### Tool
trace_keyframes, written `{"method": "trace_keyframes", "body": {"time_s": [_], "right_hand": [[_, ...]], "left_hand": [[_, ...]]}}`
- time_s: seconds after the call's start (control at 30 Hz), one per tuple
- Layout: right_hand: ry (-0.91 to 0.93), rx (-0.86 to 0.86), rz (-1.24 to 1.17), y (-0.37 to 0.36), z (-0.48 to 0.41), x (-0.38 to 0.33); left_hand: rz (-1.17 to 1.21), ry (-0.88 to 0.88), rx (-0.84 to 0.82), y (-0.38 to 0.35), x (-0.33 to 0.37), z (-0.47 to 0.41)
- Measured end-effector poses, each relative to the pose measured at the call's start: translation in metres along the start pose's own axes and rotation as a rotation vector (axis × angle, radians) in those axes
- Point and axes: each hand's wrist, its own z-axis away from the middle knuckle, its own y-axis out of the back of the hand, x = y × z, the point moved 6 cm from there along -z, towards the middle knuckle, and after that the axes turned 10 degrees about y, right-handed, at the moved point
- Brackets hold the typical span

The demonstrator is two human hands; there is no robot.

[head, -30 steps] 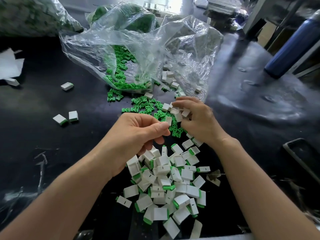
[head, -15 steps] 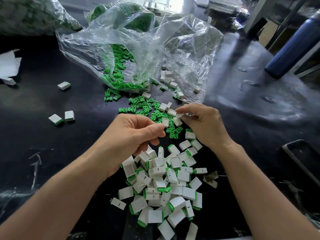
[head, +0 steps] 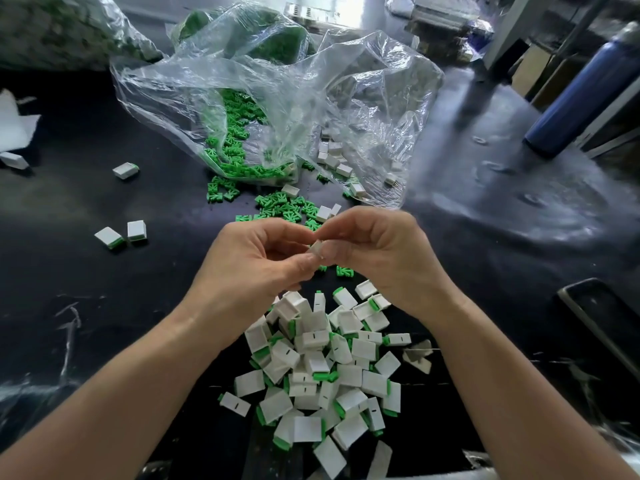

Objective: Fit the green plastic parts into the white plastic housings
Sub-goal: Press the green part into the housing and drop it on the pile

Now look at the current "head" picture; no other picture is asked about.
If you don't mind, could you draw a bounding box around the person's left hand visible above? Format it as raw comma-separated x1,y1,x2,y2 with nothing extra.
180,217,323,346

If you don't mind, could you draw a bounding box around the person's right hand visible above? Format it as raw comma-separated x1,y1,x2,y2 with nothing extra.
313,205,471,321

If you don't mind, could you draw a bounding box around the pile of assembled white-green pieces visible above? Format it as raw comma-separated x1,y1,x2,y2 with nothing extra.
235,279,413,480

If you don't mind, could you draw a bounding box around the pile of green clips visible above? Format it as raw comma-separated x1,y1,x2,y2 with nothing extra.
203,89,369,279

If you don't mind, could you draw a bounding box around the person's left forearm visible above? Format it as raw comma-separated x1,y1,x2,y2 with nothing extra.
0,309,233,480

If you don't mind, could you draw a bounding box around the person's right forearm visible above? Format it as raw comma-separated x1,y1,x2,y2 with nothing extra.
425,289,636,480

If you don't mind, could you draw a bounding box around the empty white shell right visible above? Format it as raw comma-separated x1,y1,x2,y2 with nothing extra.
402,339,435,376

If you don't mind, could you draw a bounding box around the clear plastic bag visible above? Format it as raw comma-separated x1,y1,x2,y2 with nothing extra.
110,3,445,209

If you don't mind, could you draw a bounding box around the black smartphone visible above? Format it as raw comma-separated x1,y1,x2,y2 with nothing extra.
557,279,640,381

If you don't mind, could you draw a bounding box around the brown cardboard box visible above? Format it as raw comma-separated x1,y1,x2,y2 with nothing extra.
510,45,556,98

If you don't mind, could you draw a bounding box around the grey machine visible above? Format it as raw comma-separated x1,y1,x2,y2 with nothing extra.
405,0,496,58

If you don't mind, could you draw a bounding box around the plastic bag full of green pieces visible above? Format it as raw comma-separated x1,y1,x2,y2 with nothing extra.
170,5,313,66

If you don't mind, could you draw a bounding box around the blue cylinder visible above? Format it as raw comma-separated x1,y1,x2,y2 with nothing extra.
523,23,640,161

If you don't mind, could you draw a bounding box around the white component box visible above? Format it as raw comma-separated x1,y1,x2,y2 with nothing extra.
285,3,349,26

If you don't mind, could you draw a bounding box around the white paper sheet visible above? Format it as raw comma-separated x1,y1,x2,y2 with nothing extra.
0,89,42,154

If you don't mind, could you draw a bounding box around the large bag of assembled pieces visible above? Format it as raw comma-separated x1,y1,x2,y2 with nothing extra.
0,0,163,71

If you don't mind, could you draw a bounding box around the white metal frame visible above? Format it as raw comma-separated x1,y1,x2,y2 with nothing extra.
483,0,640,96

